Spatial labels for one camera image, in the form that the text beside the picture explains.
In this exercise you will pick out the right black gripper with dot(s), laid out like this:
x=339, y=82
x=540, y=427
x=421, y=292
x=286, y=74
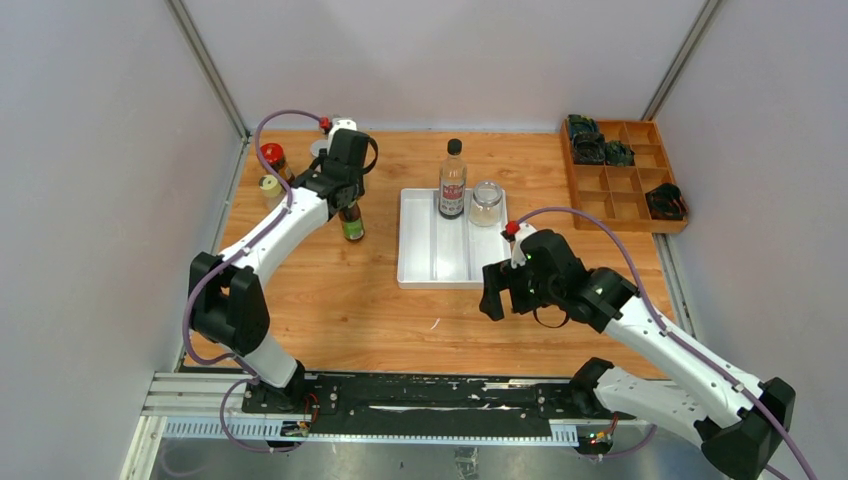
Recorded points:
x=497, y=277

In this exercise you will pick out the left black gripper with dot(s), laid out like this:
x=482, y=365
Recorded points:
x=361, y=190

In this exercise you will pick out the silver-lid glass jar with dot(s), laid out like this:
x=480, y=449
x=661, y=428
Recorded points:
x=318, y=146

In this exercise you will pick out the yellow-cap green bottle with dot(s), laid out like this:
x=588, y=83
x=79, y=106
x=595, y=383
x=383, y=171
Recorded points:
x=352, y=223

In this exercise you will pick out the clear lidded glass jar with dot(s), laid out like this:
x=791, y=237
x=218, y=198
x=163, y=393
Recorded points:
x=486, y=204

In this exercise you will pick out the white divided plastic tray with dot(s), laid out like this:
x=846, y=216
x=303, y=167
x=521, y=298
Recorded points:
x=435, y=253

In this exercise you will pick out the black-cap clear sauce bottle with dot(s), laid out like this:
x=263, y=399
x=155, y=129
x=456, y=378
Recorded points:
x=453, y=176

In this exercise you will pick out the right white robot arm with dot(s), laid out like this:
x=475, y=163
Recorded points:
x=736, y=419

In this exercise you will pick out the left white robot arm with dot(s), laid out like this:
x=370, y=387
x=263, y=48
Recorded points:
x=226, y=302

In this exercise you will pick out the yellow-cap small bottle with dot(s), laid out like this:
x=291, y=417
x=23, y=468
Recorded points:
x=272, y=191

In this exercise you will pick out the red-lid sauce jar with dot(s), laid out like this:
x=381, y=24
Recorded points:
x=275, y=155

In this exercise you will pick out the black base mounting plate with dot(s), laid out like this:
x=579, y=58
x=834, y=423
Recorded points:
x=425, y=406

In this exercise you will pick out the wooden compartment organizer box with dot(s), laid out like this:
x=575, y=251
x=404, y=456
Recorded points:
x=640, y=198

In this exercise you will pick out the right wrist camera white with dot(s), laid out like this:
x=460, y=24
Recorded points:
x=518, y=233

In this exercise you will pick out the green cable bundle small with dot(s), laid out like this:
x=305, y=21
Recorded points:
x=618, y=154

